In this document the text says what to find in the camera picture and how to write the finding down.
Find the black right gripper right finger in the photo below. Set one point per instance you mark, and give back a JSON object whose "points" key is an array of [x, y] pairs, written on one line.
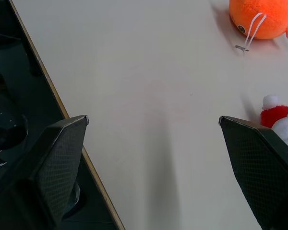
{"points": [[256, 163]]}

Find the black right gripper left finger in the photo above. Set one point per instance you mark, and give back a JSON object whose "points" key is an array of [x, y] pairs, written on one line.
{"points": [[55, 163]]}

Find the red white santa plush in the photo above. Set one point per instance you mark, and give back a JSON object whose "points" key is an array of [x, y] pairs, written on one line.
{"points": [[282, 122]]}

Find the orange plush toy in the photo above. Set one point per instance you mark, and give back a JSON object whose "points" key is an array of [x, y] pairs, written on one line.
{"points": [[264, 16]]}

